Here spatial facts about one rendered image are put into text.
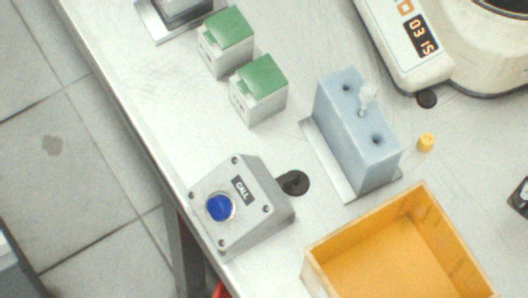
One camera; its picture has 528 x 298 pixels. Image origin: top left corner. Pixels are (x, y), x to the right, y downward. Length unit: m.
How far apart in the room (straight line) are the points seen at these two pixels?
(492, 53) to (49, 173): 1.17
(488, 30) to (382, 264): 0.26
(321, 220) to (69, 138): 1.05
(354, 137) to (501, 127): 0.21
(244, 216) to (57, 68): 1.17
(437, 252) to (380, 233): 0.06
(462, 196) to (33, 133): 1.15
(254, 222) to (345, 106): 0.14
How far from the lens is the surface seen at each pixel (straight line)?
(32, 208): 2.09
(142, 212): 2.06
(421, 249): 1.14
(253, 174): 1.07
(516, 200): 1.17
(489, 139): 1.20
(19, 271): 1.17
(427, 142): 1.16
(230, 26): 1.14
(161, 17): 1.20
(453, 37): 1.13
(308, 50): 1.21
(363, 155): 1.06
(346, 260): 1.12
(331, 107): 1.09
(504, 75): 1.16
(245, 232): 1.06
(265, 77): 1.12
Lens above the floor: 1.96
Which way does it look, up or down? 70 degrees down
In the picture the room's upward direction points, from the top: 9 degrees clockwise
